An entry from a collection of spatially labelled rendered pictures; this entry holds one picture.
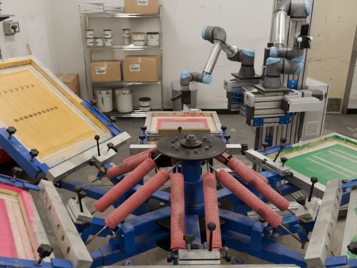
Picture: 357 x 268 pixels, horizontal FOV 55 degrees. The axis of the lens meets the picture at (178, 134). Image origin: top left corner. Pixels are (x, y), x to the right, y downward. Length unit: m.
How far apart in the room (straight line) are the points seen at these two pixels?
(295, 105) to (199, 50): 3.43
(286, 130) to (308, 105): 0.46
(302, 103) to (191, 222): 1.58
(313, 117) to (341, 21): 3.56
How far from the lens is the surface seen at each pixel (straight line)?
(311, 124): 3.20
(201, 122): 2.78
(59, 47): 6.20
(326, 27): 6.47
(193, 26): 5.88
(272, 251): 1.52
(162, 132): 2.33
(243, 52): 3.17
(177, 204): 1.26
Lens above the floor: 1.87
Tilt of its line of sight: 21 degrees down
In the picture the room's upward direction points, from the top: straight up
